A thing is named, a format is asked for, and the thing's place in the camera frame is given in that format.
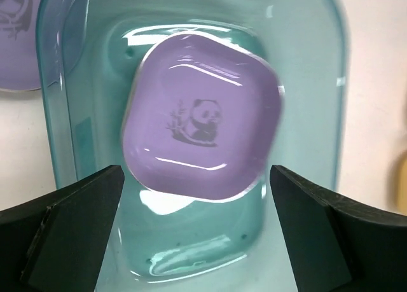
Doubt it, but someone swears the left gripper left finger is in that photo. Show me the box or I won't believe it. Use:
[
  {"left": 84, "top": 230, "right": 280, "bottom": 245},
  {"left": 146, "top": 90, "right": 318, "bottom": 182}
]
[{"left": 1, "top": 165, "right": 125, "bottom": 292}]

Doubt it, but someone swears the teal transparent plastic bin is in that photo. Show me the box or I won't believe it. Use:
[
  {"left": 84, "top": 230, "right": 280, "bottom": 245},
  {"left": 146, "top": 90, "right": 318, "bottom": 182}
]
[{"left": 36, "top": 0, "right": 347, "bottom": 291}]

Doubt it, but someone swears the yellow plate near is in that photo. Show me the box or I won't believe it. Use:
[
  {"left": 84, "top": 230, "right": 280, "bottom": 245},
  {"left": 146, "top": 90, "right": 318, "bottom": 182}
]
[{"left": 392, "top": 149, "right": 406, "bottom": 215}]

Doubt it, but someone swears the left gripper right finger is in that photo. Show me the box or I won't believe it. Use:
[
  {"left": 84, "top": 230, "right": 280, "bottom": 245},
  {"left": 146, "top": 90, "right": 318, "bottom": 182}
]
[{"left": 270, "top": 165, "right": 406, "bottom": 292}]

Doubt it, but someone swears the purple square plate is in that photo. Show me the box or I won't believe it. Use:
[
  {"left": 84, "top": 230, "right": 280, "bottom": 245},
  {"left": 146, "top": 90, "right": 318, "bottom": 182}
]
[
  {"left": 0, "top": 0, "right": 40, "bottom": 92},
  {"left": 122, "top": 31, "right": 282, "bottom": 203}
]

